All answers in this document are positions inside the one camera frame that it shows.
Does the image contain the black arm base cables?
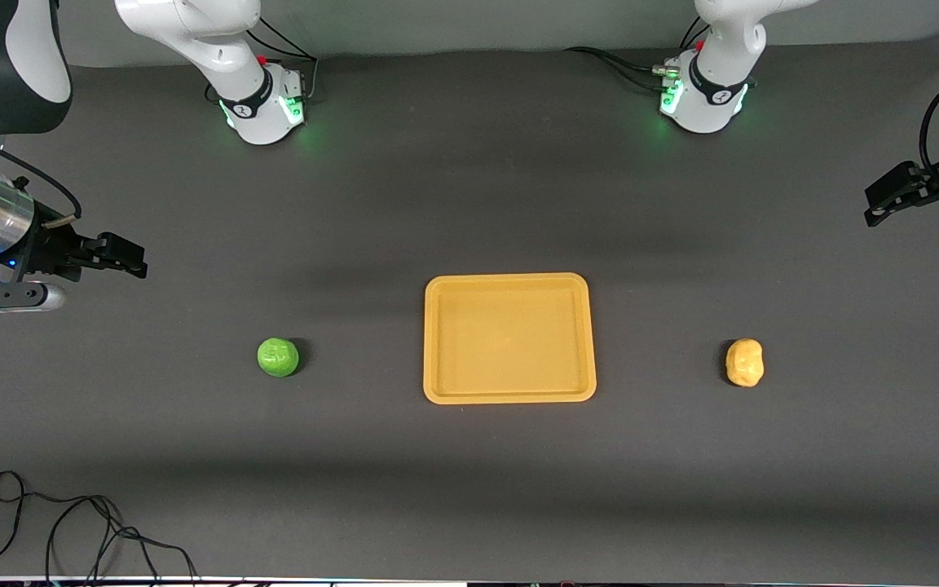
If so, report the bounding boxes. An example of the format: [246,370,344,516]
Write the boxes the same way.
[564,15,711,92]
[205,16,320,105]

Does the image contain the yellow potato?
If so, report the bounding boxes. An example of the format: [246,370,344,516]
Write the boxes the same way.
[725,338,765,388]

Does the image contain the thin black loose cable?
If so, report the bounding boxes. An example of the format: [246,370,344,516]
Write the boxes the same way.
[0,470,200,584]

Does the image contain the black right arm base cables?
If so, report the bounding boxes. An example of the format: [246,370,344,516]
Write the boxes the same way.
[205,16,320,105]

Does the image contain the green apple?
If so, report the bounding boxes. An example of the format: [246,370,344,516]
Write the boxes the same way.
[257,338,301,379]

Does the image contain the yellow plastic tray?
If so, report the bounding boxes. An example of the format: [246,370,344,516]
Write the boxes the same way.
[423,272,597,405]

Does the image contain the black left arm base cables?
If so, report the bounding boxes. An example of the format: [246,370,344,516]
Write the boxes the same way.
[564,15,711,92]

